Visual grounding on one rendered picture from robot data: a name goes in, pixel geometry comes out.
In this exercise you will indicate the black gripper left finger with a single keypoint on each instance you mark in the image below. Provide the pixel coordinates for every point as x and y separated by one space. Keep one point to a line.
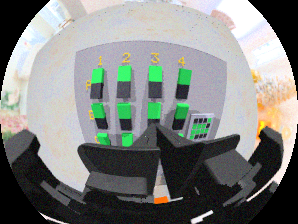
140 159

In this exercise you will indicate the grey switch panel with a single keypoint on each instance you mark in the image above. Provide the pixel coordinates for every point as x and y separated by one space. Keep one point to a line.
121 88

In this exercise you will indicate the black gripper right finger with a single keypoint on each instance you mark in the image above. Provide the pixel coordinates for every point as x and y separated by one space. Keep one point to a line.
181 158

